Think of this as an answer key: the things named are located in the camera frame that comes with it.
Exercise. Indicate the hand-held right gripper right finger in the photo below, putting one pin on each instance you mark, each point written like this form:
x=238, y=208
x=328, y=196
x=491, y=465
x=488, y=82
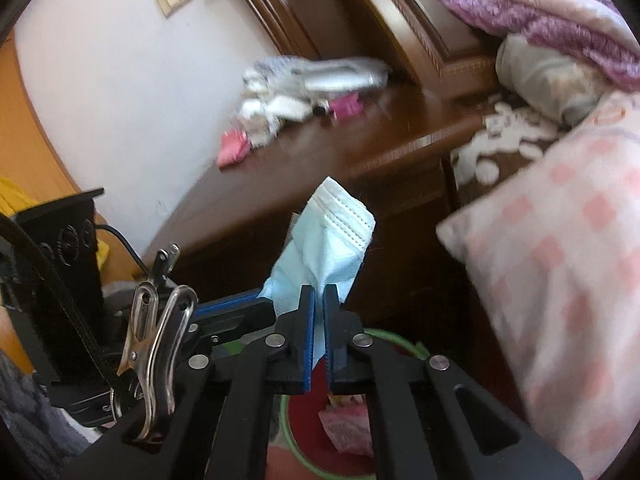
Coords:
x=327, y=355

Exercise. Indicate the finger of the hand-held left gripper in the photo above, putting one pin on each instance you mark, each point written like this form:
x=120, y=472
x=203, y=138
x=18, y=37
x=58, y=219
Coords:
x=235, y=317

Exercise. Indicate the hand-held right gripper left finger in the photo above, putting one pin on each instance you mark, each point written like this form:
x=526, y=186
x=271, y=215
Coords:
x=309, y=360

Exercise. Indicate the green rimmed red bin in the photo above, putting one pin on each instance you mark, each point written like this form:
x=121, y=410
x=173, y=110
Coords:
x=305, y=425

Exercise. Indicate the pink wrapper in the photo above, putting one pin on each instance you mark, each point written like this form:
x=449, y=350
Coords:
x=345, y=425

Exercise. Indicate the blue face mask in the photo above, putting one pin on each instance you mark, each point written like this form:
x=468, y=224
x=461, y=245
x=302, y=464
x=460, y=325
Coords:
x=325, y=240

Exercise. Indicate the patterned clear plastic bag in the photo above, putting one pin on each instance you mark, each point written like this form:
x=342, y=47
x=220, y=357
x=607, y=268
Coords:
x=270, y=75

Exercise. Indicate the metal spring clip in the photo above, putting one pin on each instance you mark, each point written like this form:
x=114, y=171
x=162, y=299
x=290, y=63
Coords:
x=165, y=360

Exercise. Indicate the pink packet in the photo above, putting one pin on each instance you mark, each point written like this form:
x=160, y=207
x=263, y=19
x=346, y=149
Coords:
x=232, y=149

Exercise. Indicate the beige packet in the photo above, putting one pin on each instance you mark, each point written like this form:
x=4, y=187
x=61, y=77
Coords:
x=264, y=134

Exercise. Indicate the dark wooden nightstand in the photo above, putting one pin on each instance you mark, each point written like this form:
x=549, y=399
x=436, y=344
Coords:
x=350, y=150

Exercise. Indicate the white tissue pack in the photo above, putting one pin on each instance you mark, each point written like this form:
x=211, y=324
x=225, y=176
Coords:
x=285, y=107

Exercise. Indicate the magenta packet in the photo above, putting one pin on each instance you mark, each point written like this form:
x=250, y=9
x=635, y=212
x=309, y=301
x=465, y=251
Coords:
x=346, y=106

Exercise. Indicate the pink checked pillow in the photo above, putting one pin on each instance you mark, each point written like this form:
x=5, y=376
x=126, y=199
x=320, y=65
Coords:
x=550, y=260

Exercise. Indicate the brown white dotted blanket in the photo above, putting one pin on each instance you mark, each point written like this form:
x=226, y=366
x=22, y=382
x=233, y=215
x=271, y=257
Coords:
x=500, y=160

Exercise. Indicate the dark wooden headboard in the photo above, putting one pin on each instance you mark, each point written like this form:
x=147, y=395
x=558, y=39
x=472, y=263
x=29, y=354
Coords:
x=350, y=20

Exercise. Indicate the grey white pillow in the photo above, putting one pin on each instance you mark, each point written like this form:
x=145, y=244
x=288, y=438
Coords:
x=545, y=75

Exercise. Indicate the purple lace quilt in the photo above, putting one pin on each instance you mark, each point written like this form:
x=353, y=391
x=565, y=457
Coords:
x=550, y=15

